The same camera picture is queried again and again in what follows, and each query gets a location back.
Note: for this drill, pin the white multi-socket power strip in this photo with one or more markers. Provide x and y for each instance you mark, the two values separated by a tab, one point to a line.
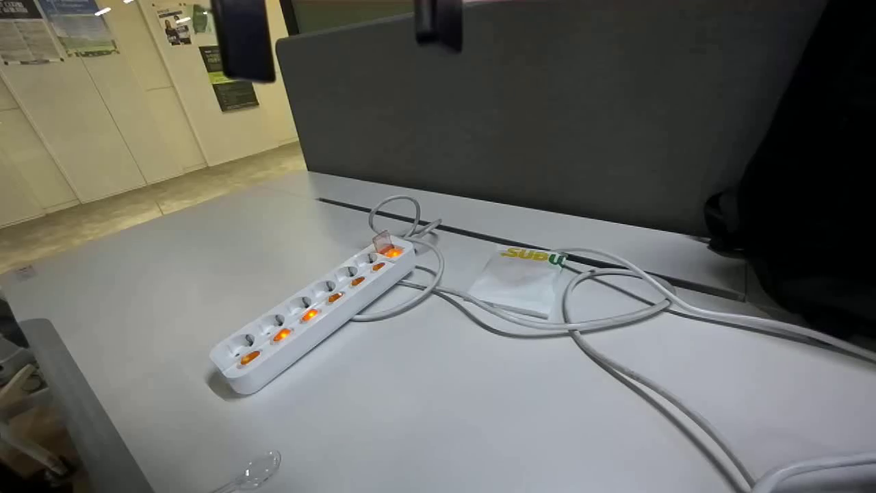
283	334

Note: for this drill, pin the grey desk partition panel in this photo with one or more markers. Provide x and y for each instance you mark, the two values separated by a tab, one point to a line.
627	111

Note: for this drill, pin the dark poster on cabinet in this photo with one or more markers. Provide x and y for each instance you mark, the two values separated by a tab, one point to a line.
230	93

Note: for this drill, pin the clear plastic piece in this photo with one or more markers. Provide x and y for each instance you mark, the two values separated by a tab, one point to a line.
253	475

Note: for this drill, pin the black monitor on partition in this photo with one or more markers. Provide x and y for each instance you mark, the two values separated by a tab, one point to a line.
245	44

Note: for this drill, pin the black object at right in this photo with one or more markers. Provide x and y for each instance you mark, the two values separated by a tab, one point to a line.
802	211

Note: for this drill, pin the white cabinet doors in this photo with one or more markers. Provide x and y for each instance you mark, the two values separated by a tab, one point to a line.
104	96

